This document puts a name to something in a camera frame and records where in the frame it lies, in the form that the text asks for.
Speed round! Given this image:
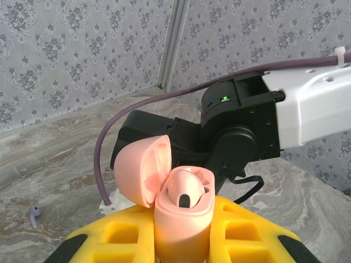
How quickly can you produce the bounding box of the pink earbud charging case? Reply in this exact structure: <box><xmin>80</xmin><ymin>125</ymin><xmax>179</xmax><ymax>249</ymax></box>
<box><xmin>112</xmin><ymin>134</ymin><xmax>217</xmax><ymax>263</ymax></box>

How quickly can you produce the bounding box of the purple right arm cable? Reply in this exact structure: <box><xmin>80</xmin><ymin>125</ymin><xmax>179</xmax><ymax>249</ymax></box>
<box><xmin>94</xmin><ymin>52</ymin><xmax>351</xmax><ymax>208</ymax></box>

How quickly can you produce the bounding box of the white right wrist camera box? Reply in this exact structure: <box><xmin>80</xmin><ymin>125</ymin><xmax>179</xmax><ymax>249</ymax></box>
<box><xmin>99</xmin><ymin>188</ymin><xmax>138</xmax><ymax>218</ymax></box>

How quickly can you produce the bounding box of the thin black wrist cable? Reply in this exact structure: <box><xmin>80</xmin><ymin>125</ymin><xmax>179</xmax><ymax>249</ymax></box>
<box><xmin>227</xmin><ymin>175</ymin><xmax>264</xmax><ymax>205</ymax></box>

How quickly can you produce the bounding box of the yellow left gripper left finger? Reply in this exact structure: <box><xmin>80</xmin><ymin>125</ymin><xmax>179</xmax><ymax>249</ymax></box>
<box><xmin>41</xmin><ymin>204</ymin><xmax>158</xmax><ymax>263</ymax></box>

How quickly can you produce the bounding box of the aluminium frame post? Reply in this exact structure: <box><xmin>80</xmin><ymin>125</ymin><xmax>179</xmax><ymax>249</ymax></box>
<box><xmin>157</xmin><ymin>0</ymin><xmax>190</xmax><ymax>91</ymax></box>

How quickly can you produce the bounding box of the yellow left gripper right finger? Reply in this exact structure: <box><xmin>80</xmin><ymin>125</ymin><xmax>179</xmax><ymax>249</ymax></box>
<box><xmin>210</xmin><ymin>195</ymin><xmax>324</xmax><ymax>263</ymax></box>

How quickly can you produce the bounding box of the purple wireless earbud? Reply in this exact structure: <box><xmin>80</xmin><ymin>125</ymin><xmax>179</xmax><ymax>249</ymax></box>
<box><xmin>29</xmin><ymin>205</ymin><xmax>42</xmax><ymax>228</ymax></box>

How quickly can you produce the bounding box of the pink wireless earbud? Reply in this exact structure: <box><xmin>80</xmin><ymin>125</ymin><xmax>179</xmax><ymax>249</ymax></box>
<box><xmin>164</xmin><ymin>169</ymin><xmax>205</xmax><ymax>208</ymax></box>

